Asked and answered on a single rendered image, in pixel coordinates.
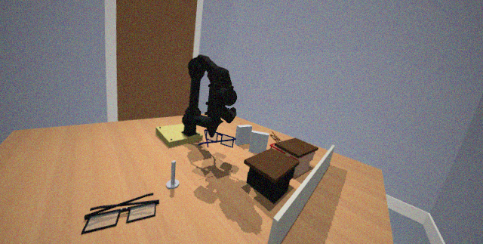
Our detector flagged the black-framed glasses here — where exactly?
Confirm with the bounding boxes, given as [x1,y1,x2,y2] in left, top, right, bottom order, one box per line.
[81,193,159,235]

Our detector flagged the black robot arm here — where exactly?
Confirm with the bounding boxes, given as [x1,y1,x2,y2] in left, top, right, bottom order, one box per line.
[181,54,237,137]

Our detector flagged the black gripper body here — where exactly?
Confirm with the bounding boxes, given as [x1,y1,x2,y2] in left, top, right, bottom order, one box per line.
[192,100,223,128]

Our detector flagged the long white flat bar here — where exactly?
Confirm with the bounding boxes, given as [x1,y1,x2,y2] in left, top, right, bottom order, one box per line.
[267,144,335,244]

